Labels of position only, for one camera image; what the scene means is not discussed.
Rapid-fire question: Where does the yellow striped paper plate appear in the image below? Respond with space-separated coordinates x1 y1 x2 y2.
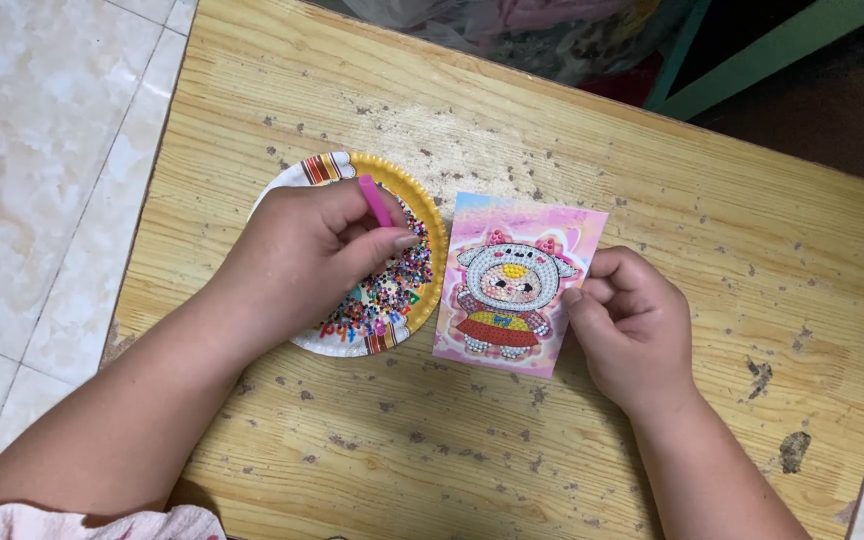
250 151 450 358

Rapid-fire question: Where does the person's right hand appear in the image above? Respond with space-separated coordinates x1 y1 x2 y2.
561 246 696 418

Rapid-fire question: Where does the green wooden frame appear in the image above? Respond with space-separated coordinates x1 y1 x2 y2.
642 0 864 123

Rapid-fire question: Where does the person's left hand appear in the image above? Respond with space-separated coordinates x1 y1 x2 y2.
216 178 421 348

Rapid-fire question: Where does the pink diamond painting card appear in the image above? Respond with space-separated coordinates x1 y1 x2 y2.
432 192 610 379

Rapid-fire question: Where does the pile of colourful beads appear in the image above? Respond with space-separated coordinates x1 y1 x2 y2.
338 183 433 335

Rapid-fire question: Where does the wooden table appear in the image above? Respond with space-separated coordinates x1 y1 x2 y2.
100 0 864 540

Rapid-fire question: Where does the pink diamond painting pen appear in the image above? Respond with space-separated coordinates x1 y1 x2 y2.
357 174 396 229

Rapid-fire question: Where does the heap of plastic bags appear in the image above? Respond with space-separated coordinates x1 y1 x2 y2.
327 0 696 106

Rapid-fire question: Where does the pink white cloth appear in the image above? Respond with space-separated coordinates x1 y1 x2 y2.
0 502 228 540

